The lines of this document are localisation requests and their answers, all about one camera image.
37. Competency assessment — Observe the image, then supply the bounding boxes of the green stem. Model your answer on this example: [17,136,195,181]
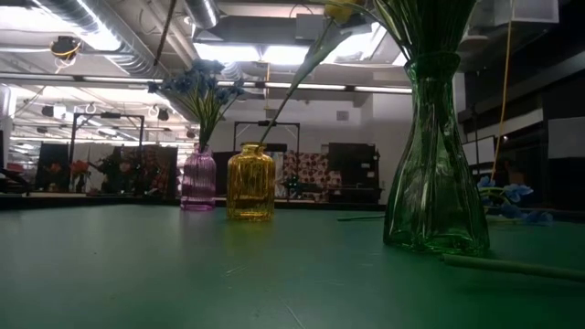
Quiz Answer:
[441,252,585,283]

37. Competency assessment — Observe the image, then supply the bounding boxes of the yellow ribbed glass vase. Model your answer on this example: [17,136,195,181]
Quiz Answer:
[226,141,277,223]

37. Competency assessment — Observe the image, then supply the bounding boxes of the purple ribbed glass vase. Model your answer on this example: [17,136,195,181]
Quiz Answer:
[180,143,218,212]

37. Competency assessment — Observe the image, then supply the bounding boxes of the tall green glass vase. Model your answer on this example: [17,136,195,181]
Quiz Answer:
[382,50,491,257]

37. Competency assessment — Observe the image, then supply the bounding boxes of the red artificial flowers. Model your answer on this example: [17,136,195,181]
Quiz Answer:
[69,158,91,178]

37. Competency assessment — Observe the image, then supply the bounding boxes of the floral patterned cloth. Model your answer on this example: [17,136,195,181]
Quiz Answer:
[273,150,343,202]

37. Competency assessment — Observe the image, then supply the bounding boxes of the dark cabinet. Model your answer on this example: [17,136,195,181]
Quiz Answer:
[326,142,381,205]

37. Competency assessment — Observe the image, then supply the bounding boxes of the dark red patterned tapestry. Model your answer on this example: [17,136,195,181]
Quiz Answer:
[119,144,179,198]

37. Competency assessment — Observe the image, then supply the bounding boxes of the green table mat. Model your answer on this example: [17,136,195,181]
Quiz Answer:
[0,203,585,329]

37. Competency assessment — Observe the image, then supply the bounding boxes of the long ceiling light bar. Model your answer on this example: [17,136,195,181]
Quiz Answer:
[0,71,412,96]

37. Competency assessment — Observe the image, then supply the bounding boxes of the black monitor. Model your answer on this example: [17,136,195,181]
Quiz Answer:
[35,142,72,192]

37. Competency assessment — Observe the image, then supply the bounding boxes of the black braided cable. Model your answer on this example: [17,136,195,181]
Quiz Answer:
[153,0,179,66]

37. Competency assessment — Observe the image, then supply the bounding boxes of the silver ventilation duct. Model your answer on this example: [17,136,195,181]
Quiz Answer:
[38,0,225,124]

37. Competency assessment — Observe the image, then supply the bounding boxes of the black cable reel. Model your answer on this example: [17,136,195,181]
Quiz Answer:
[48,35,83,61]

